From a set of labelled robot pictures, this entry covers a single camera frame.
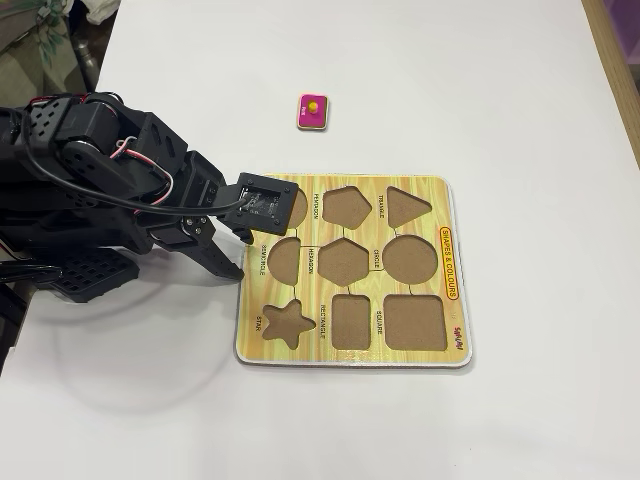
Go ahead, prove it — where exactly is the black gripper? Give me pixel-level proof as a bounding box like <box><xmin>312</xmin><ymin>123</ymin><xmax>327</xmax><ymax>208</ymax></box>
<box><xmin>172</xmin><ymin>149</ymin><xmax>254</xmax><ymax>281</ymax></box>

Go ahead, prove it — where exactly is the pink rectangle piece yellow pin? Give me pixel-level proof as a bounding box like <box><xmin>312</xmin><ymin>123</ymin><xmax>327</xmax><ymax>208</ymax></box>
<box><xmin>296</xmin><ymin>92</ymin><xmax>331</xmax><ymax>133</ymax></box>

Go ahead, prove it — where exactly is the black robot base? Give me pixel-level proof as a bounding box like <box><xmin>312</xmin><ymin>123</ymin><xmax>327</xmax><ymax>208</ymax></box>
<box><xmin>0</xmin><ymin>219</ymin><xmax>141</xmax><ymax>305</ymax></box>

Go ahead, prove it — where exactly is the wooden shape puzzle board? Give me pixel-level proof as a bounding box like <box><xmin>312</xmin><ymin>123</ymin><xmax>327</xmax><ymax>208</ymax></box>
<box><xmin>233</xmin><ymin>173</ymin><xmax>475</xmax><ymax>371</ymax></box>

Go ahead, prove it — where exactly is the metal furniture leg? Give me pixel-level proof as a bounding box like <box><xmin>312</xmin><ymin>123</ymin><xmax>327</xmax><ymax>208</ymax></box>
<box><xmin>73</xmin><ymin>29</ymin><xmax>101</xmax><ymax>94</ymax></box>

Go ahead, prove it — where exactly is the floral patterned cloth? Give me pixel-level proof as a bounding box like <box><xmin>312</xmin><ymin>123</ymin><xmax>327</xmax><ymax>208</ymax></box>
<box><xmin>0</xmin><ymin>0</ymin><xmax>76</xmax><ymax>101</ymax></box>

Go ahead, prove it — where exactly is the light wooden edge strip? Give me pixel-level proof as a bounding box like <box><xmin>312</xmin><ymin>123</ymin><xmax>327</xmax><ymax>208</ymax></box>
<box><xmin>581</xmin><ymin>0</ymin><xmax>640</xmax><ymax>169</ymax></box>

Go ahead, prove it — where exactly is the purple fabric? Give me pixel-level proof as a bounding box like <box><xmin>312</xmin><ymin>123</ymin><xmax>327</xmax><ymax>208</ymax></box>
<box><xmin>602</xmin><ymin>0</ymin><xmax>640</xmax><ymax>81</ymax></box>

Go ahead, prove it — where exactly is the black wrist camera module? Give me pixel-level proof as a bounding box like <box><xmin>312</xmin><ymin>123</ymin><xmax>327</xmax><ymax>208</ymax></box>
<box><xmin>223</xmin><ymin>172</ymin><xmax>300</xmax><ymax>237</ymax></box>

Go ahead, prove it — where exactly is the red white servo wire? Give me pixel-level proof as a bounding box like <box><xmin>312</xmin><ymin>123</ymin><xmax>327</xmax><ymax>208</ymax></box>
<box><xmin>114</xmin><ymin>135</ymin><xmax>175</xmax><ymax>207</ymax></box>

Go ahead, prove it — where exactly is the black power cable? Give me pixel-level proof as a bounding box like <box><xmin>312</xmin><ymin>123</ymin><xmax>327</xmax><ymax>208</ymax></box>
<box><xmin>0</xmin><ymin>262</ymin><xmax>64</xmax><ymax>289</ymax></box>

